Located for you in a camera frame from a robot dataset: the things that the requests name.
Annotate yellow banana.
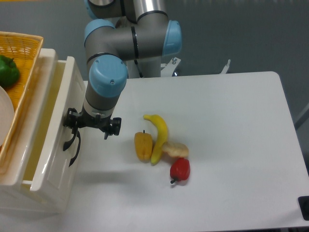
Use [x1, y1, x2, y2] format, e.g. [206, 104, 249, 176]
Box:
[143, 115, 169, 165]

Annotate white plate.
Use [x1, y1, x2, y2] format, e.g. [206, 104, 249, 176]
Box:
[0, 87, 14, 145]

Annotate white drawer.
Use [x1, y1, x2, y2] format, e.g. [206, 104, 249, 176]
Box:
[48, 130, 81, 212]
[30, 57, 85, 194]

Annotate orange bell pepper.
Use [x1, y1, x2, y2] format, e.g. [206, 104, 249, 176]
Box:
[134, 130, 153, 161]

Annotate yellow wicker basket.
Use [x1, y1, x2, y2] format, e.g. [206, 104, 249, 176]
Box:
[0, 31, 43, 168]

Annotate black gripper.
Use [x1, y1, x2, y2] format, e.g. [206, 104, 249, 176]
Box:
[63, 108, 122, 140]

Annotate green bell pepper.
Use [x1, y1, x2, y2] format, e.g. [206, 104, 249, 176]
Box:
[0, 55, 20, 88]

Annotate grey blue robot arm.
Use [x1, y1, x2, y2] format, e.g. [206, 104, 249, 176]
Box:
[63, 0, 182, 139]

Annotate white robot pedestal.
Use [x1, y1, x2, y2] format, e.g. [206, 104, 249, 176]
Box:
[125, 56, 231, 79]

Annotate black corner device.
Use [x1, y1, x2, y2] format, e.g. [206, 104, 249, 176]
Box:
[298, 196, 309, 221]

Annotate beige bread piece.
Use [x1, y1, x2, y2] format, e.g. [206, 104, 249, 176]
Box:
[162, 141, 189, 158]

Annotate white drawer cabinet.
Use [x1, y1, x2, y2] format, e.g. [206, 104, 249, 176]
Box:
[0, 48, 84, 214]

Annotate red bell pepper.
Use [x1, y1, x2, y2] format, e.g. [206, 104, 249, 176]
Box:
[170, 158, 191, 184]

